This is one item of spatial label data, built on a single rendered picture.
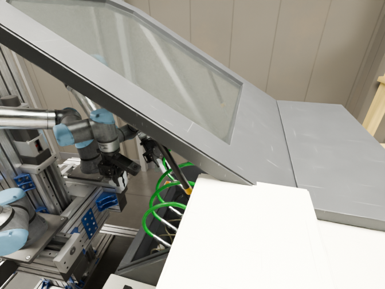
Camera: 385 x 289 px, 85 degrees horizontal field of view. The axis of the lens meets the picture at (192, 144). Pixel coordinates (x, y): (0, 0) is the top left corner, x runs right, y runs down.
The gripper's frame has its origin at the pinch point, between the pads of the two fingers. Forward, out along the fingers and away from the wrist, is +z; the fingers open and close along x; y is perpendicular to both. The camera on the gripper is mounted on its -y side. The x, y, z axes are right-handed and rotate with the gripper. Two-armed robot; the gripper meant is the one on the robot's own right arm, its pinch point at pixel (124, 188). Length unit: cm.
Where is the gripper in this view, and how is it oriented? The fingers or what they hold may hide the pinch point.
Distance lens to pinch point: 98.2
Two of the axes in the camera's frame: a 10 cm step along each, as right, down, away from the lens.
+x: -2.6, 4.9, -8.3
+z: 0.1, 8.6, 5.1
